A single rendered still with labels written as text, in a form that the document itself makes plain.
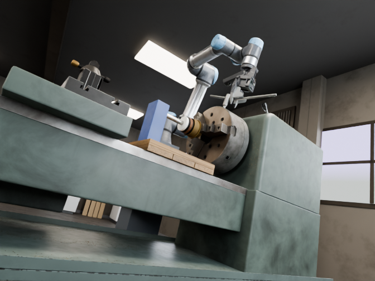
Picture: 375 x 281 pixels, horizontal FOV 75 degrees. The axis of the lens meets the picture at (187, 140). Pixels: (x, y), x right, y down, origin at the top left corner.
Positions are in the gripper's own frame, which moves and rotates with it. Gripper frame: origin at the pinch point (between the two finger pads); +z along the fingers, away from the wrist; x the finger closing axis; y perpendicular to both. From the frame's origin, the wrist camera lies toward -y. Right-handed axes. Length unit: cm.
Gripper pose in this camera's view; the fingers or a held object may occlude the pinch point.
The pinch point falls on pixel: (231, 103)
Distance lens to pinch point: 124.4
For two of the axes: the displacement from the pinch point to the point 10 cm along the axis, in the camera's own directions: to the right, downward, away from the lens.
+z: -3.3, 9.3, -1.3
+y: 8.1, 2.1, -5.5
